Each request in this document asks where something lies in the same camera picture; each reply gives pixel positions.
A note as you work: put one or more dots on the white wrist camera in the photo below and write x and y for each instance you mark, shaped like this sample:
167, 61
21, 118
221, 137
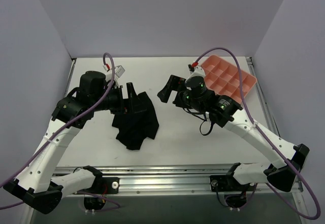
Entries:
119, 70
196, 71

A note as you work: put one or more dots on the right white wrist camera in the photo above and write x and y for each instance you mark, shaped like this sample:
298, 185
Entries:
196, 71

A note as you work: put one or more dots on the aluminium mounting rail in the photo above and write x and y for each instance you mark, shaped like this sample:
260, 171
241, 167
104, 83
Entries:
143, 180

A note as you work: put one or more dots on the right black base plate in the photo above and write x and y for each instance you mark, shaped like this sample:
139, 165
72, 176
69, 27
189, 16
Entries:
222, 183

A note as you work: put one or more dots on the pink compartment tray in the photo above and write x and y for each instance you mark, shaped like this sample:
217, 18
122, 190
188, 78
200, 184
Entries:
224, 78

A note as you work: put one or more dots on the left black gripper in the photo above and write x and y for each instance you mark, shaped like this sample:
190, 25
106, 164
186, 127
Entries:
122, 99

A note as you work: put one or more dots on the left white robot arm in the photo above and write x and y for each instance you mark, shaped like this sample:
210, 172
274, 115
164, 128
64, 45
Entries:
68, 119

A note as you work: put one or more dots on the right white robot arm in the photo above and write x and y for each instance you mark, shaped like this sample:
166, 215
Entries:
284, 158

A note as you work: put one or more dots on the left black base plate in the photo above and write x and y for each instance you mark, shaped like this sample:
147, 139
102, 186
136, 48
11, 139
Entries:
104, 185

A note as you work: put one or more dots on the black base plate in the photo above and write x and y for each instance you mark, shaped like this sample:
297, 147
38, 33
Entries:
104, 185
222, 183

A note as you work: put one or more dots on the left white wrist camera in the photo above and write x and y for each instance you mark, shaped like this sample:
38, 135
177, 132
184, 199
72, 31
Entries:
119, 70

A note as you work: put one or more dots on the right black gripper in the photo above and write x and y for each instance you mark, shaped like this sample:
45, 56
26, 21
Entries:
178, 95

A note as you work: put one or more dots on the black underwear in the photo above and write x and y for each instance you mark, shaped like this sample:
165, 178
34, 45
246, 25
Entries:
134, 128

